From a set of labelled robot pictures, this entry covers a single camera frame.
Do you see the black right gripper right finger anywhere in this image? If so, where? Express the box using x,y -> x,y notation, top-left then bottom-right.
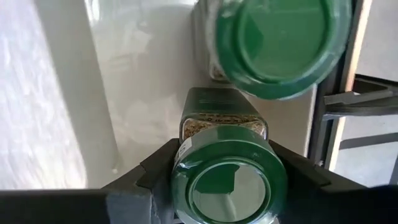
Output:
269,139 -> 374,224

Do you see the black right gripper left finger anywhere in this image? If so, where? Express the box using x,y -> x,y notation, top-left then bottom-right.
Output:
101,138 -> 184,224

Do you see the green lid spice jar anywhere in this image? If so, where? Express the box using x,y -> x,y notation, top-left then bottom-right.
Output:
170,86 -> 289,224
198,0 -> 354,101

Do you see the white table cover sheet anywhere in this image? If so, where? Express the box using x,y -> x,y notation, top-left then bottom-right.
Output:
0,0 -> 88,190

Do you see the black metal table frame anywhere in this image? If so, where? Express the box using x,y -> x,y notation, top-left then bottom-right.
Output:
306,0 -> 398,187

